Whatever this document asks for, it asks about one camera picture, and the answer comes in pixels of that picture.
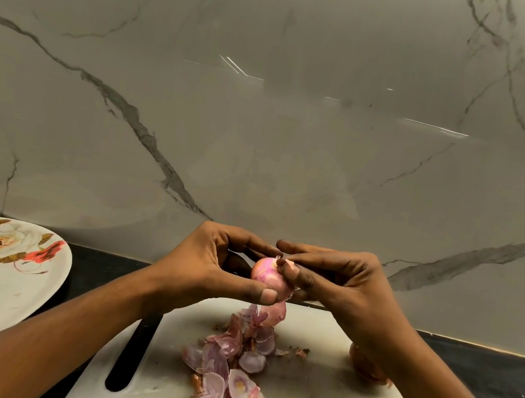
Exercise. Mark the person's left hand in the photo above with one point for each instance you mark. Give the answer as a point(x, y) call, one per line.
point(190, 269)

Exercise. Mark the person's right hand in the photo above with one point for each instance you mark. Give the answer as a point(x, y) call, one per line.
point(357, 292)

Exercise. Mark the person's right thumb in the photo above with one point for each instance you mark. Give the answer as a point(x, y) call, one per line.
point(302, 276)

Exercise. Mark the person's left thumb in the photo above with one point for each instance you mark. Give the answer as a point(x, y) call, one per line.
point(247, 290)

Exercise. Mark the pink half-peeled onion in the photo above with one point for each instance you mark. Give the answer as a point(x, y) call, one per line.
point(267, 275)

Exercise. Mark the person's left forearm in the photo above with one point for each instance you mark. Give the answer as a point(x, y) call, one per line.
point(44, 335)

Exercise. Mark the pink onion skin piece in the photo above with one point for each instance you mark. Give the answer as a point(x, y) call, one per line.
point(274, 313)

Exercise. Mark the small brown peel scrap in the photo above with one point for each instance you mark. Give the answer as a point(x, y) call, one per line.
point(302, 352)

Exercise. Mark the pile of onion peels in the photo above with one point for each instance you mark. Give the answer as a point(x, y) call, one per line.
point(231, 386)

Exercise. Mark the brown unpeeled onion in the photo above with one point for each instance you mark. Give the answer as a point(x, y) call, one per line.
point(365, 365)

